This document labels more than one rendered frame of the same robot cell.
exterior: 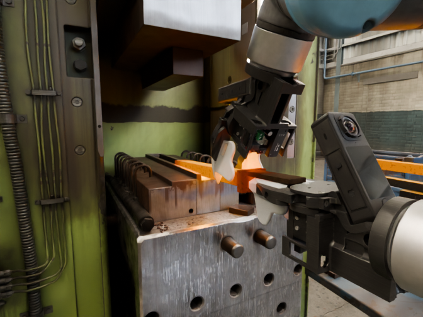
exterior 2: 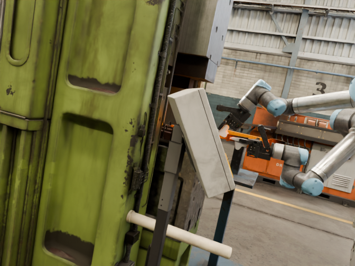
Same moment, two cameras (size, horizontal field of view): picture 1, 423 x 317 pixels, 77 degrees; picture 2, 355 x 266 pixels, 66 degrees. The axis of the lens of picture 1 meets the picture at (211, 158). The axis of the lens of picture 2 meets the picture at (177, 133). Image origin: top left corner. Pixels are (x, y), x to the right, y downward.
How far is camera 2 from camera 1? 1.17 m
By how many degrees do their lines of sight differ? 44
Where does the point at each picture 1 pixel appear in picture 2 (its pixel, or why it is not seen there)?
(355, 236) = (264, 150)
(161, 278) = not seen: hidden behind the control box
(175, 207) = not seen: hidden behind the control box
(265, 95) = (243, 115)
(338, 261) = (260, 155)
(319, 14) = (275, 113)
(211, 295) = not seen: hidden behind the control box
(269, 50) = (250, 106)
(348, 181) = (265, 139)
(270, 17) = (253, 99)
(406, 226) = (276, 146)
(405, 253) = (276, 150)
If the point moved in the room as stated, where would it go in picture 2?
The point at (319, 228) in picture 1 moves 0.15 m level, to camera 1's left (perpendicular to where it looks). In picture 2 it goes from (259, 148) to (241, 148)
